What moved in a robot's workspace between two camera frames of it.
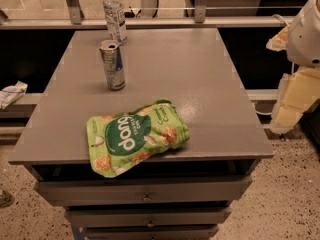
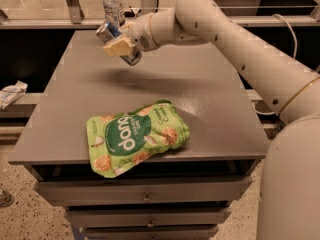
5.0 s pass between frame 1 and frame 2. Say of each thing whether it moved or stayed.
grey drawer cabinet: stayed
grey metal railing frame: stayed
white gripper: moved
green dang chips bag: stayed
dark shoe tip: stayed
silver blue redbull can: moved
